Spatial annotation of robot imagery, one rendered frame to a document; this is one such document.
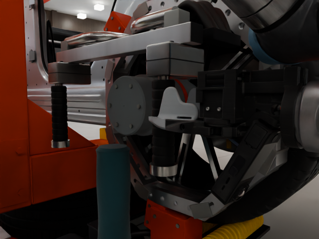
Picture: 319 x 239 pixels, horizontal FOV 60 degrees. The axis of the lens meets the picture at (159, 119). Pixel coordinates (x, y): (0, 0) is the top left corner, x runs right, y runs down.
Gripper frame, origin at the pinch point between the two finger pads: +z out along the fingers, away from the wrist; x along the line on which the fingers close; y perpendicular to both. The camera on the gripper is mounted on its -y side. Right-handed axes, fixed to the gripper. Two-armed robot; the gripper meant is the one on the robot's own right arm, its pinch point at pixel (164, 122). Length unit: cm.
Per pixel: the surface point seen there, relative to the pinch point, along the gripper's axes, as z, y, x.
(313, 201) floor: 31, -82, -218
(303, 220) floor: 26, -82, -175
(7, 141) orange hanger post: 60, -9, 3
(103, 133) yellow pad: 72, -12, -39
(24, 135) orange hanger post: 60, -8, -2
